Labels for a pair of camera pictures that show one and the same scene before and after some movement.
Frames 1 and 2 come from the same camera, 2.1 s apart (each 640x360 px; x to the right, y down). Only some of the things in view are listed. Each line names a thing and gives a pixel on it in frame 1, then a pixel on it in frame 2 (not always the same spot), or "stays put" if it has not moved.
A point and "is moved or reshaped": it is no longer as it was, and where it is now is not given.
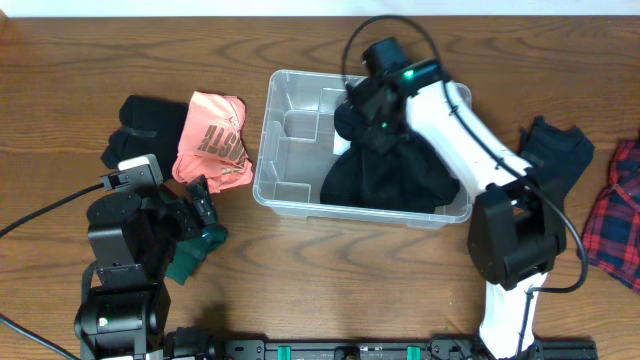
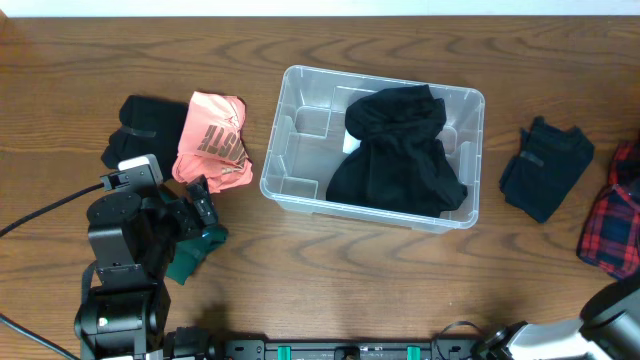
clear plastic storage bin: (295, 148) is moved or reshaped
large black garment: (407, 175) stays put
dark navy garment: (559, 156) stays put
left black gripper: (195, 212) stays put
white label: (340, 144) -> (350, 143)
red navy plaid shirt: (611, 227) stays put
